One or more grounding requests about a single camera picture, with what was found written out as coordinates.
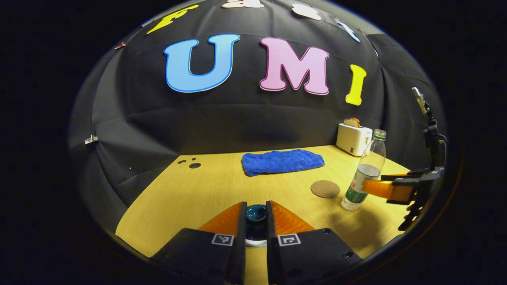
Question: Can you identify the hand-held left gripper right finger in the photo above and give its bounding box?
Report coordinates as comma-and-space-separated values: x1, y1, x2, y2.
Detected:
266, 200, 362, 285

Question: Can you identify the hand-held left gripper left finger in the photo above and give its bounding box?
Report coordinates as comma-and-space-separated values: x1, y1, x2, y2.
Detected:
151, 201, 248, 285

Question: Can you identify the clear plastic water bottle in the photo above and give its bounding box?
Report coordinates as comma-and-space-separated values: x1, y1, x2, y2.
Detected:
341, 129, 387, 210

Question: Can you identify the blue teacup lid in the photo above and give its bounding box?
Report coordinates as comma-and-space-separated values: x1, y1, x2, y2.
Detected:
246, 204, 267, 239

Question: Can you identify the round brown coaster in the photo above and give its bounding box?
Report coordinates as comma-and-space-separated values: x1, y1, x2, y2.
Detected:
311, 180, 340, 198

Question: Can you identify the white toaster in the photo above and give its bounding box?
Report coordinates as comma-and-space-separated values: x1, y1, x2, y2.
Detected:
336, 123, 373, 157

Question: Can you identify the blue towel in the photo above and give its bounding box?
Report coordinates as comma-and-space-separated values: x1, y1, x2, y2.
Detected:
242, 149, 325, 177

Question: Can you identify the black backdrop cloth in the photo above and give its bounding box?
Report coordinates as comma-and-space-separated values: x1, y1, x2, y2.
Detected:
67, 0, 448, 238

